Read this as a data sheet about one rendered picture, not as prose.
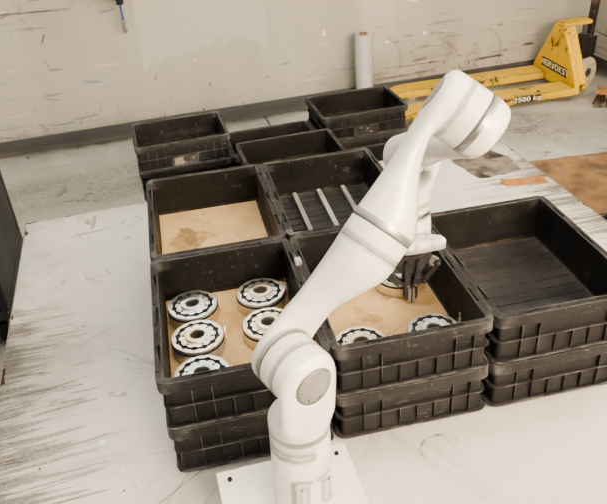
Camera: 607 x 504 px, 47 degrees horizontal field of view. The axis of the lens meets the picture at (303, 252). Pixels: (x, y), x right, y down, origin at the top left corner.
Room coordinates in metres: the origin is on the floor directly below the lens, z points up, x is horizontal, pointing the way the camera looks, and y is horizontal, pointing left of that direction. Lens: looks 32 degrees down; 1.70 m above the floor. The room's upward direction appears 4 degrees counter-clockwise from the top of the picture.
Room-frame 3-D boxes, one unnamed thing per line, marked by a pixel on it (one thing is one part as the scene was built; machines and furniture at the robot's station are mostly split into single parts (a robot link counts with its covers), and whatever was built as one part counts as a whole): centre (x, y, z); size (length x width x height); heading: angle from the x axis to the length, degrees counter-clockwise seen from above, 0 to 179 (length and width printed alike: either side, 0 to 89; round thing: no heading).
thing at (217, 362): (0.96, 0.20, 0.86); 0.10 x 0.10 x 0.01
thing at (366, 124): (3.02, -0.29, 0.37); 0.40 x 0.30 x 0.45; 103
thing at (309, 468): (0.74, 0.03, 0.85); 0.09 x 0.09 x 0.17; 24
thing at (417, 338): (1.13, -0.15, 0.92); 0.40 x 0.30 x 0.02; 10
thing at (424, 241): (1.14, -0.22, 1.03); 0.11 x 0.09 x 0.06; 10
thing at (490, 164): (2.07, -0.62, 0.71); 0.22 x 0.19 x 0.01; 12
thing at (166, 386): (1.08, 0.14, 0.92); 0.40 x 0.30 x 0.02; 10
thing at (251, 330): (1.09, 0.08, 0.86); 0.10 x 0.10 x 0.01
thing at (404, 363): (1.13, -0.15, 0.87); 0.40 x 0.30 x 0.11; 10
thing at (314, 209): (1.52, -0.08, 0.87); 0.40 x 0.30 x 0.11; 10
